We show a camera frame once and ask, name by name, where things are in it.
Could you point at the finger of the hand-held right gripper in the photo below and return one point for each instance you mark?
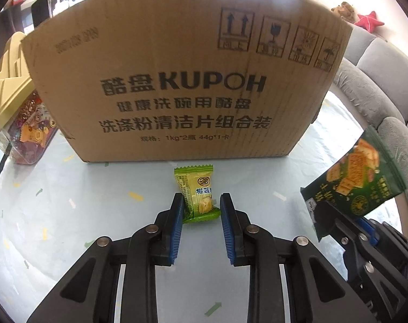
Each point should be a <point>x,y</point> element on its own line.
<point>358,255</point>
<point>368,232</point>

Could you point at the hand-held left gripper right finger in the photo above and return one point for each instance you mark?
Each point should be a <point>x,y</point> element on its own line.
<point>228,230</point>

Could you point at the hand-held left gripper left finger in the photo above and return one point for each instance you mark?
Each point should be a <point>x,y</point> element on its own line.
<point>176,230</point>

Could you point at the green durian candy packet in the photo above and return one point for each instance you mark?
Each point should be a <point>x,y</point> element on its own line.
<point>197,191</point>

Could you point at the dark green cracker packet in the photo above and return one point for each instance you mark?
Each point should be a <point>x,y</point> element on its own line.
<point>355,181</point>

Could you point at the brown cardboard box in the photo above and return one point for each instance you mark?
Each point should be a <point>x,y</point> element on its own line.
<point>177,74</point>

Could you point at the grey sofa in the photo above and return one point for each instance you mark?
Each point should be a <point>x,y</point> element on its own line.
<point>375,74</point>

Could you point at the clear jar with gold lid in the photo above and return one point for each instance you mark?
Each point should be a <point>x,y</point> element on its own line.
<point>18,121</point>

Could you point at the red star plush toy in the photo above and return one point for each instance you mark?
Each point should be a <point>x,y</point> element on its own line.
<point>368,22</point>

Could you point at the brown plush toy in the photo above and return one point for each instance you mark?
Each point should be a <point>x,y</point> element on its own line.
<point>344,11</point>

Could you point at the black piano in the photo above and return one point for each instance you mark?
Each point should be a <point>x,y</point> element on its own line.
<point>55,3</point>

